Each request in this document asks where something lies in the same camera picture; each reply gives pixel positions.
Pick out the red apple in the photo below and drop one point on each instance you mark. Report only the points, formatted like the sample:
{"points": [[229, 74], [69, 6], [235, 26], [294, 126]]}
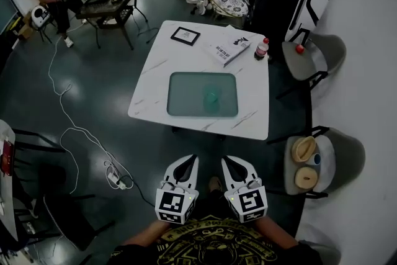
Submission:
{"points": [[299, 48]]}

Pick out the tan split bread bun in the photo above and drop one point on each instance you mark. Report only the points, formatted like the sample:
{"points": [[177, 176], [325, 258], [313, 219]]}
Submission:
{"points": [[304, 148]]}

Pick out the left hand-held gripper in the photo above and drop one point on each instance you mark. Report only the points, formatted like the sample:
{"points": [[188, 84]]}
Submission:
{"points": [[173, 200]]}

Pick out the cola bottle with red cap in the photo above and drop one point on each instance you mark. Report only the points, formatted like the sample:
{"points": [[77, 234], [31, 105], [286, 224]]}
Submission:
{"points": [[261, 49]]}

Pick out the tan round bread bun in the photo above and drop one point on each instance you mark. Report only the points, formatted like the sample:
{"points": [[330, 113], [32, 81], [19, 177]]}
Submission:
{"points": [[306, 178]]}

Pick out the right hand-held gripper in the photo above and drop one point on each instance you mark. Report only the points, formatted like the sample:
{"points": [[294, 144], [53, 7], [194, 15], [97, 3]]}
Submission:
{"points": [[249, 201]]}

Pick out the person's left forearm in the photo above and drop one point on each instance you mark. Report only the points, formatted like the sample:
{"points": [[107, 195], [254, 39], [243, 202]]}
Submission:
{"points": [[145, 234]]}

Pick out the green translucent cup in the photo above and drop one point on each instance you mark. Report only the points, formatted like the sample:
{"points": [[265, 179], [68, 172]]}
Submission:
{"points": [[211, 99]]}

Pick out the white power strip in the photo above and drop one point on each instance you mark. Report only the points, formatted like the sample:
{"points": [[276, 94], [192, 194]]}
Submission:
{"points": [[115, 180]]}

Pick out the cardboard box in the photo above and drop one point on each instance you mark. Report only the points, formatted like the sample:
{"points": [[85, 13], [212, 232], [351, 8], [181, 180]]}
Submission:
{"points": [[24, 29]]}

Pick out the white desk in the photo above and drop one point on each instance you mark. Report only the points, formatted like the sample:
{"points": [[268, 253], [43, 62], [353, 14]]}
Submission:
{"points": [[5, 195]]}

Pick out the white book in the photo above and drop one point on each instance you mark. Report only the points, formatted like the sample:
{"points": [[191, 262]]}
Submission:
{"points": [[229, 48]]}

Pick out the grey chair with black legs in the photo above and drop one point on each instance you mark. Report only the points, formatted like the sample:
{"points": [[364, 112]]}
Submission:
{"points": [[322, 56], [344, 161]]}

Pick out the person's shoe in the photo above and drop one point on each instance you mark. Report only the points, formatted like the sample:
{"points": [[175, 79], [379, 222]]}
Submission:
{"points": [[215, 184]]}

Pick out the person's right forearm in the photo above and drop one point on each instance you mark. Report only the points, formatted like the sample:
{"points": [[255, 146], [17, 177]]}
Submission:
{"points": [[274, 231]]}

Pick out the dark wooden table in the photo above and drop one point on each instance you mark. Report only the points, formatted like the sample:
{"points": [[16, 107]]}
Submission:
{"points": [[105, 10]]}

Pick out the person's black printed shirt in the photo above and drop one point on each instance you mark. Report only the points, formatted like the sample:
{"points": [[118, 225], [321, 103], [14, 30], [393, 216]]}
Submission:
{"points": [[217, 248]]}

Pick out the black picture frame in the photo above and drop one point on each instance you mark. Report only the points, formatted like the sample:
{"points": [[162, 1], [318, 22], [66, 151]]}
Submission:
{"points": [[185, 35]]}

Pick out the red phone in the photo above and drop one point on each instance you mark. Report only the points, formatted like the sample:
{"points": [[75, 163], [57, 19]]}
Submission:
{"points": [[7, 159]]}

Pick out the small white appliance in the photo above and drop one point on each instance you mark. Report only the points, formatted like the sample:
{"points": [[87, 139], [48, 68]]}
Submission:
{"points": [[38, 16]]}

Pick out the white mug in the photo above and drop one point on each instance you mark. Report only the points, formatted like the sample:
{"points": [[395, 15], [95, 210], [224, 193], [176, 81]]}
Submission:
{"points": [[317, 159]]}

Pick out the green rectangular tray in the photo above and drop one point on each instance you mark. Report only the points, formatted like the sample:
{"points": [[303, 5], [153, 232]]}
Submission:
{"points": [[186, 96]]}

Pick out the white marble square table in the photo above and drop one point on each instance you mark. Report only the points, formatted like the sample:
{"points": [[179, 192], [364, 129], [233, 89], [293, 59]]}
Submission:
{"points": [[155, 87]]}

